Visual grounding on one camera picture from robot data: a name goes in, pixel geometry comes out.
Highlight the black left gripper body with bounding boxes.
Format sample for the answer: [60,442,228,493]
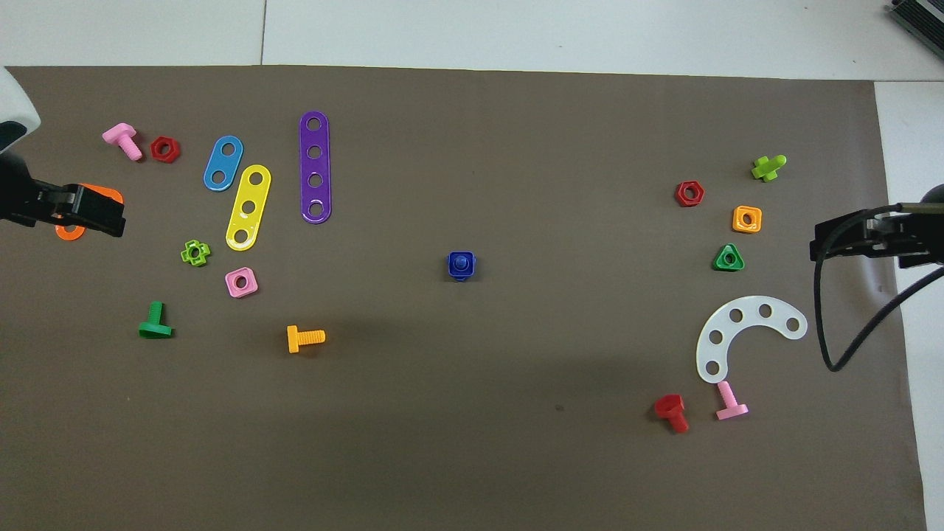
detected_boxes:
[0,151,46,226]

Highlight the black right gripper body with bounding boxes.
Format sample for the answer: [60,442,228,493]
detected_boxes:
[896,183,944,271]

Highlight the pink plastic screw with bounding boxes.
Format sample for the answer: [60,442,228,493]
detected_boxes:
[715,381,750,422]
[102,122,144,162]

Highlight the lime cross-head plastic screw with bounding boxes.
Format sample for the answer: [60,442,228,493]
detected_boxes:
[751,154,788,183]

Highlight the green plastic screw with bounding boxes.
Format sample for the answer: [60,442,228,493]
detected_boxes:
[138,301,175,340]

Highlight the pink square plastic nut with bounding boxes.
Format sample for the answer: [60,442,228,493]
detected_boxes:
[225,267,260,299]

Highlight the orange plastic screw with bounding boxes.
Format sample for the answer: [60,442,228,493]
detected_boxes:
[286,324,327,355]

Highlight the red plastic screw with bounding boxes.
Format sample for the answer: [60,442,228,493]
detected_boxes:
[653,394,690,434]

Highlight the orange heart-shaped plastic plate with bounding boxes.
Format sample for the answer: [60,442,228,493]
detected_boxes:
[55,182,125,243]

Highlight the white curved five-hole plate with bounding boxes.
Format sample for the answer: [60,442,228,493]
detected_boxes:
[695,296,809,384]

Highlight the blue two-hole plastic plate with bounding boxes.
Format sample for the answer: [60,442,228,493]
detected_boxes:
[203,135,244,192]

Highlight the yellow three-hole plastic plate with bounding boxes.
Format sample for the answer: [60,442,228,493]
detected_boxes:
[225,164,272,252]

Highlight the dark grey ribbed device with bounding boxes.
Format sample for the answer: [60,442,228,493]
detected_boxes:
[889,0,944,60]

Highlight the purple four-hole plastic plate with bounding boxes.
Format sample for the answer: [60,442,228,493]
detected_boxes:
[299,111,333,224]

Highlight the brown table mat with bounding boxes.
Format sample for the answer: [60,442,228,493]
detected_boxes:
[0,65,929,531]

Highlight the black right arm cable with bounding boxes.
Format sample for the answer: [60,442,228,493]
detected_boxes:
[813,210,944,372]

